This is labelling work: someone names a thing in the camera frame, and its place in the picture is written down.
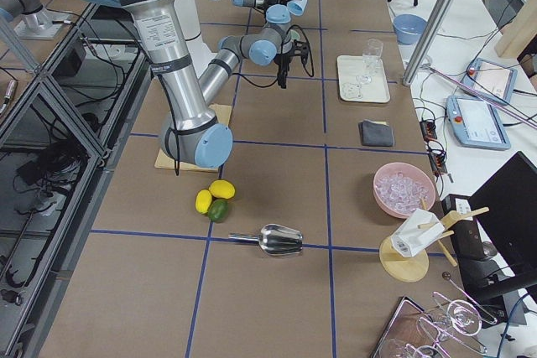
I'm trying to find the wooden cutting board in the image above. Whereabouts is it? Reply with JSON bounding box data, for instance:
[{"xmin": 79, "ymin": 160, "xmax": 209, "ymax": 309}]
[{"xmin": 154, "ymin": 104, "xmax": 233, "ymax": 172}]

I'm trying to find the black monitor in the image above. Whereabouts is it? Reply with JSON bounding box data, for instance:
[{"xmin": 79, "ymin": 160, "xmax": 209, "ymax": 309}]
[{"xmin": 442, "ymin": 150, "xmax": 537, "ymax": 304}]

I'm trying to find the yellow lemon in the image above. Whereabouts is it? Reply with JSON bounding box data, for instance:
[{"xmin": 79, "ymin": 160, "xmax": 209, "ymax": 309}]
[
  {"xmin": 195, "ymin": 189, "xmax": 213, "ymax": 215},
  {"xmin": 208, "ymin": 179, "xmax": 236, "ymax": 200}
]

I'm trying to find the steel ice scoop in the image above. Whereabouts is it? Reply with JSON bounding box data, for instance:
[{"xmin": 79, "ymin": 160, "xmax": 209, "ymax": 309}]
[{"xmin": 228, "ymin": 223, "xmax": 303, "ymax": 257}]

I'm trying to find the far teach pendant tablet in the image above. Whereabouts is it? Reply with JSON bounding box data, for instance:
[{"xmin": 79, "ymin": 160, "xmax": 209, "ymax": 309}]
[{"xmin": 462, "ymin": 58, "xmax": 517, "ymax": 104}]

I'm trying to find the light blue cup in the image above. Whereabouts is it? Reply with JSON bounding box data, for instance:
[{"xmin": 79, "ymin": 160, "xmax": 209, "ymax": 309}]
[{"xmin": 286, "ymin": 0, "xmax": 308, "ymax": 17}]

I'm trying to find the green bowl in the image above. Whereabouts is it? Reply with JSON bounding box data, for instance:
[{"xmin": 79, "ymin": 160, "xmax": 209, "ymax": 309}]
[{"xmin": 290, "ymin": 29, "xmax": 300, "ymax": 40}]

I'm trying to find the near teach pendant tablet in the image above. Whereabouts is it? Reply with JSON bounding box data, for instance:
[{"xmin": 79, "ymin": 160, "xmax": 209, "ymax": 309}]
[{"xmin": 446, "ymin": 96, "xmax": 511, "ymax": 151}]

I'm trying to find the yellow lemon back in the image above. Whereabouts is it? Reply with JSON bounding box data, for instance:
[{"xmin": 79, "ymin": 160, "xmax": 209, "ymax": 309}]
[{"xmin": 208, "ymin": 179, "xmax": 236, "ymax": 200}]

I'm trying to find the grey yellow cloth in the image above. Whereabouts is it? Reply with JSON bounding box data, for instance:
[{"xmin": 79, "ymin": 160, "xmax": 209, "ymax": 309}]
[{"xmin": 358, "ymin": 120, "xmax": 395, "ymax": 147}]

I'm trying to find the wine glass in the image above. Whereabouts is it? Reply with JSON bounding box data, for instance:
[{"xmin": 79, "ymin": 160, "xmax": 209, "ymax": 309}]
[{"xmin": 358, "ymin": 39, "xmax": 383, "ymax": 84}]

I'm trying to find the white bear tray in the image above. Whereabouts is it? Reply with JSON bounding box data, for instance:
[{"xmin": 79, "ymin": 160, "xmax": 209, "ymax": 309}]
[{"xmin": 336, "ymin": 55, "xmax": 390, "ymax": 104}]

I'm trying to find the green lime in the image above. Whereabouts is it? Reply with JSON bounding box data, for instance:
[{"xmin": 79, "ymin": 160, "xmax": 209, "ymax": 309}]
[{"xmin": 207, "ymin": 199, "xmax": 229, "ymax": 222}]

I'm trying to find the yellow lemon front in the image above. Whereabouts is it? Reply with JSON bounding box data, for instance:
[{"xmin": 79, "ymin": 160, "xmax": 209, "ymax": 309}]
[{"xmin": 195, "ymin": 189, "xmax": 213, "ymax": 215}]

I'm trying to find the blue bowl with fork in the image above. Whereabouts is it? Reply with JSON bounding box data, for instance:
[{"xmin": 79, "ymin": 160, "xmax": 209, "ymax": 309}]
[{"xmin": 393, "ymin": 14, "xmax": 427, "ymax": 45}]

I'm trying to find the pink bowl with ice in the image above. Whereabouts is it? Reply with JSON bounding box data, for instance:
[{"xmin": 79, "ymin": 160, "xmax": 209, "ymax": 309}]
[{"xmin": 373, "ymin": 162, "xmax": 436, "ymax": 219}]

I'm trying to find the wooden mug tree stand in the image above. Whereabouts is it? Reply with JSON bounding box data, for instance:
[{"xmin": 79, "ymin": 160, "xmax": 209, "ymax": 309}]
[{"xmin": 379, "ymin": 207, "xmax": 489, "ymax": 283}]

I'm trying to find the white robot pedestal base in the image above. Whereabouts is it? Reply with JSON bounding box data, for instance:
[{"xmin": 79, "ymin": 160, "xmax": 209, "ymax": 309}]
[{"xmin": 174, "ymin": 0, "xmax": 215, "ymax": 75}]

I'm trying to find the teach pendant tablet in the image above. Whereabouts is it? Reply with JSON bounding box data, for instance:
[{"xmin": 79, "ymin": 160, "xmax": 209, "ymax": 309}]
[
  {"xmin": 446, "ymin": 96, "xmax": 511, "ymax": 151},
  {"xmin": 462, "ymin": 58, "xmax": 517, "ymax": 104}
]

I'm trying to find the aluminium frame post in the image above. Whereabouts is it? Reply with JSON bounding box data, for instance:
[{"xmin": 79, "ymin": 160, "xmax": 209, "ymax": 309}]
[{"xmin": 402, "ymin": 0, "xmax": 454, "ymax": 86}]

